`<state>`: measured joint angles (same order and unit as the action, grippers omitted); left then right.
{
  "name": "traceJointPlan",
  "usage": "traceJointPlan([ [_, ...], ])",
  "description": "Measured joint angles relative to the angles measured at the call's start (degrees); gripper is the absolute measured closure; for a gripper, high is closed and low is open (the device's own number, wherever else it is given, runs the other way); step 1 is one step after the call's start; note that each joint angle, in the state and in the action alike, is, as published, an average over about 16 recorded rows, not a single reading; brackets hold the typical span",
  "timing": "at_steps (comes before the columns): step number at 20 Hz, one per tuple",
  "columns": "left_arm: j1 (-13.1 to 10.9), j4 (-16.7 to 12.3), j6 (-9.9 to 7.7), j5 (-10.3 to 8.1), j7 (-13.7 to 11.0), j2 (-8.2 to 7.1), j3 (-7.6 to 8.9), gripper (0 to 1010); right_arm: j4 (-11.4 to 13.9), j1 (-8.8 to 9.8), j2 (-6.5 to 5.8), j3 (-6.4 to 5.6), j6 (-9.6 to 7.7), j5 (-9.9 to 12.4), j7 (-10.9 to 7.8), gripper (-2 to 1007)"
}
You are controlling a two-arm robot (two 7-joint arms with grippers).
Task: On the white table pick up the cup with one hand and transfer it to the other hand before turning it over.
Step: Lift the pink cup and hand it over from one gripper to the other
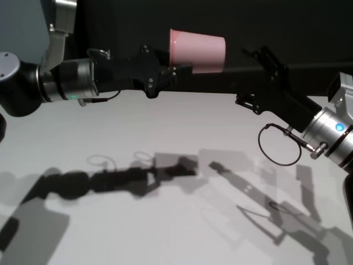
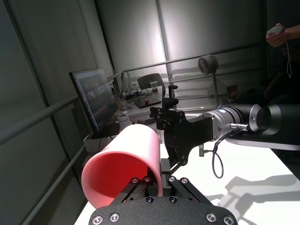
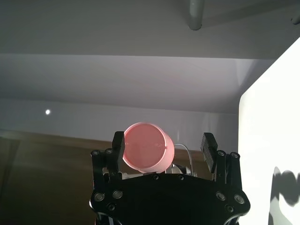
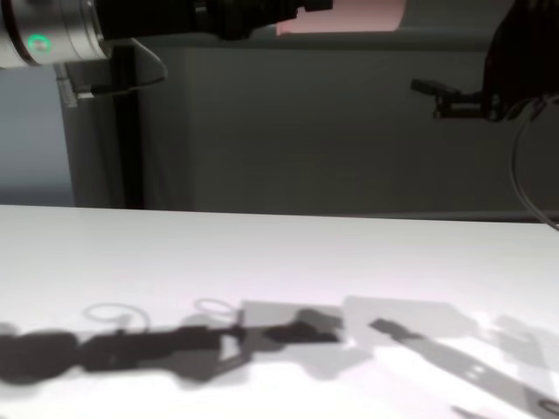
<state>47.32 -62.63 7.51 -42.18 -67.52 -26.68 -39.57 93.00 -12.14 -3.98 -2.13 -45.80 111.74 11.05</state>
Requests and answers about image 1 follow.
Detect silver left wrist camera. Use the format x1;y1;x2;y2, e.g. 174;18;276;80
49;0;77;70

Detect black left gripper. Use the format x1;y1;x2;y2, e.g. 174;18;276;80
92;44;194;99

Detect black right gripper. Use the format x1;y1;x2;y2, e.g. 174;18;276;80
234;45;323;133

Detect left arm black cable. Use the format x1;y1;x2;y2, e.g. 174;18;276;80
77;48;122;107

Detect pink plastic cup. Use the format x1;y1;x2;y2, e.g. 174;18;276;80
169;27;227;74

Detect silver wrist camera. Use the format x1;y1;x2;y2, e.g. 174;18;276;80
327;72;353;122
49;0;77;70

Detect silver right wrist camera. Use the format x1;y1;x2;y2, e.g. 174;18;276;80
327;72;353;122

